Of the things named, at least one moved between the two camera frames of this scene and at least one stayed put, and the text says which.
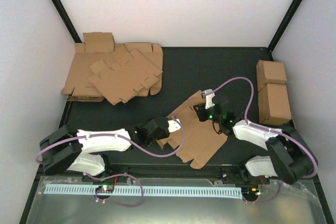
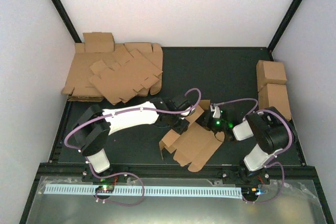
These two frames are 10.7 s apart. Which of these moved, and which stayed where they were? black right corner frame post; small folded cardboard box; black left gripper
Moved: black left gripper
Stayed: black right corner frame post; small folded cardboard box
